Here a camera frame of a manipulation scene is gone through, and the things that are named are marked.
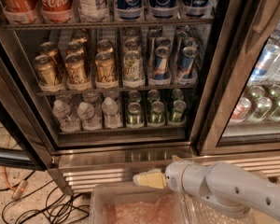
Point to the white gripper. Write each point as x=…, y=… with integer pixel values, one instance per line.
x=174, y=174

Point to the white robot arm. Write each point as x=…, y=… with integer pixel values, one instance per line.
x=231, y=190

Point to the blue silver can left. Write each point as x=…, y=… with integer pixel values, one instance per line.
x=160, y=65

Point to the blue silver can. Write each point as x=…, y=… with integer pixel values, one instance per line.
x=160, y=65
x=187, y=60

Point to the glass fridge door right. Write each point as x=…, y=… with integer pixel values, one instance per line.
x=219, y=136

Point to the red white can right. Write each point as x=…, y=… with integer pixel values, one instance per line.
x=241, y=110

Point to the stainless steel fridge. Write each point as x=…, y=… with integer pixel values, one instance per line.
x=79, y=161

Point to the white green soda can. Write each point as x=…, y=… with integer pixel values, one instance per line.
x=132, y=65

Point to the blue silver can right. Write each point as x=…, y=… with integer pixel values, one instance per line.
x=187, y=60

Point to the gold can front right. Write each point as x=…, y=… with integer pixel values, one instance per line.
x=105, y=66

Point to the gold can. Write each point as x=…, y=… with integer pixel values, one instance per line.
x=105, y=66
x=50, y=49
x=75, y=68
x=105, y=45
x=75, y=47
x=46, y=70

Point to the gold can back right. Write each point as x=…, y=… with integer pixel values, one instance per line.
x=105, y=45

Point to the gold can front middle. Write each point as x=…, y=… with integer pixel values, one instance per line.
x=75, y=68

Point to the gold can front left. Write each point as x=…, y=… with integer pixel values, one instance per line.
x=46, y=70

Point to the gold can back middle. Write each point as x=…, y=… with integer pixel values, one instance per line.
x=75, y=47

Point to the gold can back left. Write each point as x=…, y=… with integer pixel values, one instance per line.
x=50, y=49

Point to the clear bin bubble wrap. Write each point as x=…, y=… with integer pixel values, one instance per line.
x=208, y=215

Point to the clear bin pink wrap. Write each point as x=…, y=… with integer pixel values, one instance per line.
x=127, y=203

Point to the water bottle front right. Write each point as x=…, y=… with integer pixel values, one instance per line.
x=111, y=113

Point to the water bottle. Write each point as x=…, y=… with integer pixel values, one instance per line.
x=111, y=113
x=87, y=114
x=68, y=120

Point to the water bottle front middle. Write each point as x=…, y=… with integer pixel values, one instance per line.
x=87, y=114

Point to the water bottle front left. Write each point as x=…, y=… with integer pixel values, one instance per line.
x=68, y=120

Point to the blue pepsi bottle left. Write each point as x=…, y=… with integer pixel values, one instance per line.
x=129, y=9

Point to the blue pepsi bottle middle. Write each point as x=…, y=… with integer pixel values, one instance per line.
x=163, y=9

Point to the white labelled bottle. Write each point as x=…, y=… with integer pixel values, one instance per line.
x=95, y=9

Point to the red cola bottle right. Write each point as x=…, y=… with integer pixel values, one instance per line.
x=56, y=11

